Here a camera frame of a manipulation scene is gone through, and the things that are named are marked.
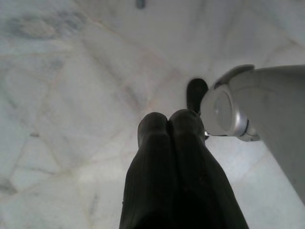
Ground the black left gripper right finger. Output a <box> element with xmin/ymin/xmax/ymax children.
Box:
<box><xmin>168</xmin><ymin>109</ymin><xmax>243</xmax><ymax>229</ymax></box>

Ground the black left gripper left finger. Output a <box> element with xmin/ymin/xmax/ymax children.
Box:
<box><xmin>119</xmin><ymin>112</ymin><xmax>177</xmax><ymax>229</ymax></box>

